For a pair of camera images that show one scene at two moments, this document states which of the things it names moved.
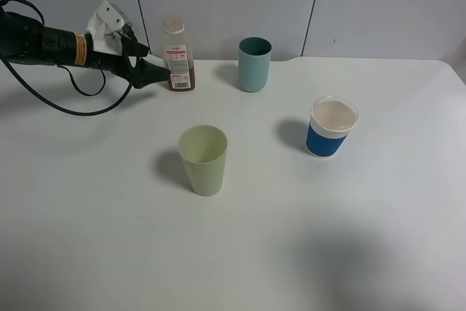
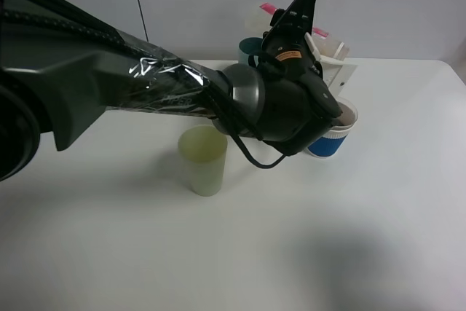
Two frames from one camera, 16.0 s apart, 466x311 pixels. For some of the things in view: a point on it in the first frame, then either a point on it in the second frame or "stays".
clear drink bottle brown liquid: (178, 56) → (328, 46)
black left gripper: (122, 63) → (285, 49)
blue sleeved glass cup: (332, 117) stays
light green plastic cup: (203, 148) stays
